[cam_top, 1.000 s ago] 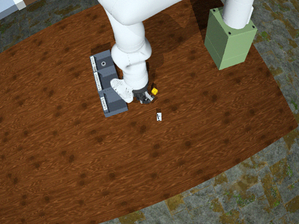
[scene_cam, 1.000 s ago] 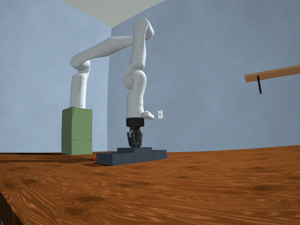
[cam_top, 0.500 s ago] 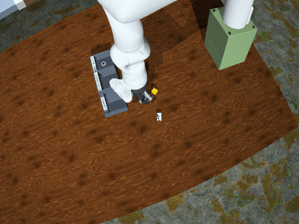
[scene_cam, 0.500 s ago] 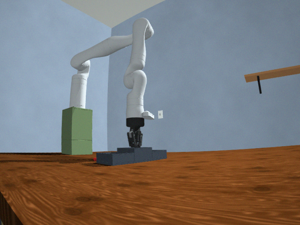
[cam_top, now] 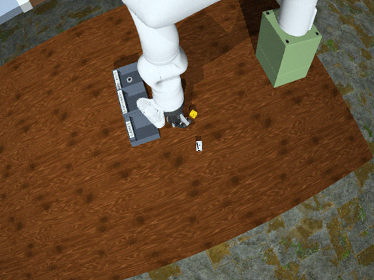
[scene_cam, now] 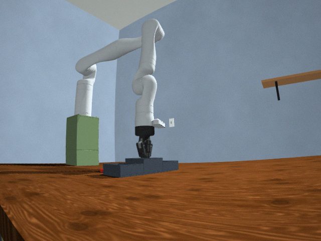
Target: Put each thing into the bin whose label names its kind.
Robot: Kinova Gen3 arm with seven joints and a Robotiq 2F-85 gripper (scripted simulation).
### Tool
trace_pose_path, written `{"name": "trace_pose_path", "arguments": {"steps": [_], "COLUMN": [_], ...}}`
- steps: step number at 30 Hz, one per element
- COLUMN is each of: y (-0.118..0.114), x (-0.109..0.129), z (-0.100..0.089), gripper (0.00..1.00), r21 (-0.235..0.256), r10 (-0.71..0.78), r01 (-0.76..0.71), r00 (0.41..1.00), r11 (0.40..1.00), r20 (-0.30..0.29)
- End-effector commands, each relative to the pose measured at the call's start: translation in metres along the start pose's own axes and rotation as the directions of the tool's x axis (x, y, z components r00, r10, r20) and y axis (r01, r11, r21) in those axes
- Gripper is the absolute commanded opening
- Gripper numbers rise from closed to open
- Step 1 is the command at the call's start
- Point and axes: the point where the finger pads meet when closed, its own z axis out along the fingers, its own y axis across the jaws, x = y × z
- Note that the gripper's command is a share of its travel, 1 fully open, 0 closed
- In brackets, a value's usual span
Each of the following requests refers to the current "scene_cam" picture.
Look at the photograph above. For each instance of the grey rack of labelled bins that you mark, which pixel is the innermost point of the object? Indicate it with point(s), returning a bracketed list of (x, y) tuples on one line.
[(139, 166)]

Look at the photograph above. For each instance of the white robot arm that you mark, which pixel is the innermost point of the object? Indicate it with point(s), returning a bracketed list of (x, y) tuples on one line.
[(143, 83)]

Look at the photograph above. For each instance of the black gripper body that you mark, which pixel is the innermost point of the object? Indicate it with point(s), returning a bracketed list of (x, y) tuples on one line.
[(144, 132)]

